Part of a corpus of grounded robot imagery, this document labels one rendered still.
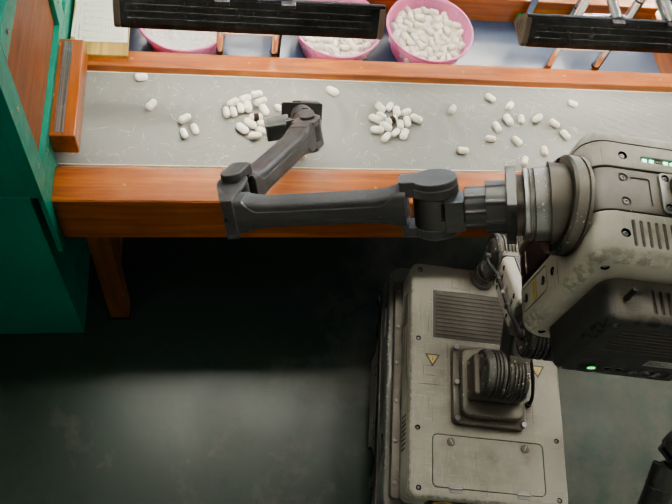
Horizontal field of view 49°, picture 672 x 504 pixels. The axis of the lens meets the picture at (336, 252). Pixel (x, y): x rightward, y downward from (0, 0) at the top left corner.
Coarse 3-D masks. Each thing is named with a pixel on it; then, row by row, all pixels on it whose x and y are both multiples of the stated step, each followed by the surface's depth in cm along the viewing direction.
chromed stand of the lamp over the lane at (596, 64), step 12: (588, 0) 197; (612, 0) 185; (636, 0) 199; (660, 0) 189; (576, 12) 202; (612, 12) 184; (636, 12) 203; (612, 24) 183; (624, 24) 183; (564, 48) 214; (552, 60) 218; (600, 60) 219
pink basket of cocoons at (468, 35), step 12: (408, 0) 225; (420, 0) 226; (432, 0) 227; (444, 0) 226; (396, 12) 224; (456, 12) 226; (468, 24) 223; (468, 36) 223; (396, 48) 218; (468, 48) 218; (420, 60) 215; (432, 60) 214; (444, 60) 214
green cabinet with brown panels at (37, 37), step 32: (0, 0) 137; (32, 0) 163; (0, 32) 133; (32, 32) 163; (0, 64) 133; (32, 64) 163; (0, 96) 135; (32, 96) 163; (0, 128) 144; (32, 128) 163; (0, 160) 153; (32, 160) 157; (0, 192) 164; (32, 192) 164
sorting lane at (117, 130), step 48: (96, 96) 194; (144, 96) 196; (192, 96) 199; (288, 96) 203; (336, 96) 206; (384, 96) 209; (432, 96) 211; (480, 96) 214; (528, 96) 217; (576, 96) 220; (624, 96) 223; (96, 144) 187; (144, 144) 189; (192, 144) 192; (240, 144) 194; (336, 144) 198; (384, 144) 201; (432, 144) 203; (480, 144) 206; (528, 144) 208
